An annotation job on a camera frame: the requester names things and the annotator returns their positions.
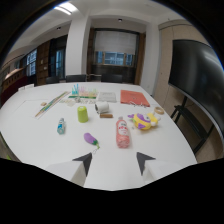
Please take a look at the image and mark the beige tape roll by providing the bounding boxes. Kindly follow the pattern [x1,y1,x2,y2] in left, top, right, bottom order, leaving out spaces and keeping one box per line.
[153,106,165,116]

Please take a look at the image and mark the green plastic cup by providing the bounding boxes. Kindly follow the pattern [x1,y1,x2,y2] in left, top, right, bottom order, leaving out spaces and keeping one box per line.
[77,105,90,124]

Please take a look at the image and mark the large black display screen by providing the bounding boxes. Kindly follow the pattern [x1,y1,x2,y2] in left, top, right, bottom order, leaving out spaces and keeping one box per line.
[168,39,224,141]

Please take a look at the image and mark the long wooden ruler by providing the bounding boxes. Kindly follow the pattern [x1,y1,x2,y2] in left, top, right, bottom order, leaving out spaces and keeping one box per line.
[34,90,70,119]

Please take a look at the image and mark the pink plastic bottle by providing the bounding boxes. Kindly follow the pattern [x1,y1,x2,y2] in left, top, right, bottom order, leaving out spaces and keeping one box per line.
[115,116,131,149]

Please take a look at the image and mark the yellow purple plush fish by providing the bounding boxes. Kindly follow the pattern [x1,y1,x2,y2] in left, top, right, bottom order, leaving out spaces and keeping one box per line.
[127,112,161,131]

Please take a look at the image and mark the window with roller blind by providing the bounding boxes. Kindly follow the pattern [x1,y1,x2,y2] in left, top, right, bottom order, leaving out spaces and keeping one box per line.
[93,29,139,68]

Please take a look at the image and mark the black screen stand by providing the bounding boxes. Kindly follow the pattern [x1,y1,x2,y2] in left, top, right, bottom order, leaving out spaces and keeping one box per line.
[170,94,216,155]

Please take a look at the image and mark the purple eggplant toy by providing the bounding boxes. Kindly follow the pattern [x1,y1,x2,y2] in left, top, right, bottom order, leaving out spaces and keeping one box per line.
[83,132,101,150]

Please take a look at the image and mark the white paper sheet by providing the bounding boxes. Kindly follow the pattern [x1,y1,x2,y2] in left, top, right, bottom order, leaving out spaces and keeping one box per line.
[96,91,118,103]

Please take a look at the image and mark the black office chair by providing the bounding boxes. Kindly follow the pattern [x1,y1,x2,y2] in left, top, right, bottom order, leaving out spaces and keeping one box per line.
[65,74,88,84]
[45,75,61,85]
[100,73,124,84]

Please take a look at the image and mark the colourful test tube rack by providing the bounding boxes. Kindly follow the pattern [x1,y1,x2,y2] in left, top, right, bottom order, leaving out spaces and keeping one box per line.
[68,83,98,100]

